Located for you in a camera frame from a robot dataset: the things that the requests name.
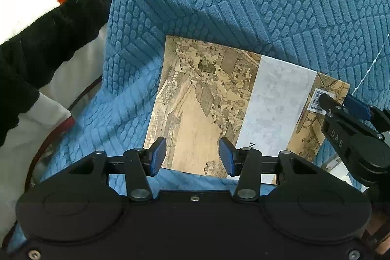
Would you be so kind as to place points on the striped red black white blanket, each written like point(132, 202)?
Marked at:
point(52, 54)

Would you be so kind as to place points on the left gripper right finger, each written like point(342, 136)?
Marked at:
point(247, 164)

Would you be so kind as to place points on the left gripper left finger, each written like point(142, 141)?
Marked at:
point(140, 163)

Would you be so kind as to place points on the blue textured sofa cover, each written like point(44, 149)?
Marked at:
point(346, 39)

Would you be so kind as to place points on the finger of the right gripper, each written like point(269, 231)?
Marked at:
point(332, 108)
point(357, 108)

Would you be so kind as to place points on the tan painting cover notebook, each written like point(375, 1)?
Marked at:
point(209, 91)

